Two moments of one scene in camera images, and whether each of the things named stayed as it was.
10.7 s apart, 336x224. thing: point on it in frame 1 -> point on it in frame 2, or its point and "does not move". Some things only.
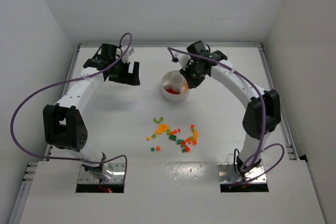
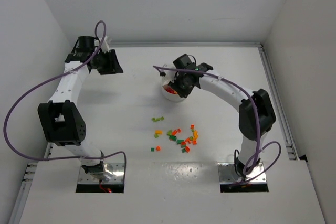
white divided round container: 175,86 does not move
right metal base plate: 228,173 does not move
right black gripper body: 193,81 -> 178,86
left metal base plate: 118,176 does not move
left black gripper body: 122,71 -> 109,62
